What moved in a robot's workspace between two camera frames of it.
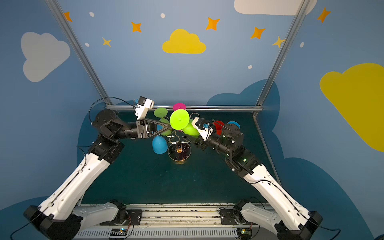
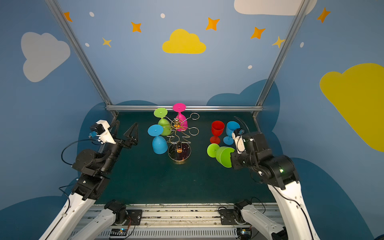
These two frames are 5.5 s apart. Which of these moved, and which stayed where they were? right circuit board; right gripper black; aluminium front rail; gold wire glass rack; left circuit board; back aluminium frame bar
Moved: right gripper black
Stayed: aluminium front rail; gold wire glass rack; back aluminium frame bar; left circuit board; right circuit board
